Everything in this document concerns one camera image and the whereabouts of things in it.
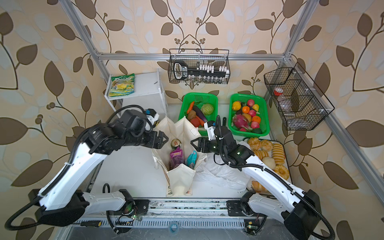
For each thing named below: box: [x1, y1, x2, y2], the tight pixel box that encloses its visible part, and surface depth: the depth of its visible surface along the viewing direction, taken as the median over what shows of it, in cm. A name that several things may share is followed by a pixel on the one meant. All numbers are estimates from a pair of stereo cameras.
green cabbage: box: [201, 103, 214, 116], surface depth 110 cm
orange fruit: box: [242, 106, 250, 114], surface depth 112 cm
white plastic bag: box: [193, 153, 251, 192], surface depth 79 cm
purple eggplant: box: [193, 105, 208, 123], surface depth 111 cm
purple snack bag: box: [169, 146, 185, 170], surface depth 82 cm
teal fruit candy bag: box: [185, 150, 198, 169], surface depth 78 cm
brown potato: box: [187, 110, 196, 121], surface depth 110 cm
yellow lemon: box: [232, 101, 242, 111], surface depth 110 cm
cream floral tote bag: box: [152, 116, 208, 197], surface depth 79 cm
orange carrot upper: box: [187, 101, 195, 115], surface depth 118 cm
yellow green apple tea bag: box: [108, 73, 136, 97], surface depth 84 cm
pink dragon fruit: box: [232, 114, 253, 131], surface depth 101 cm
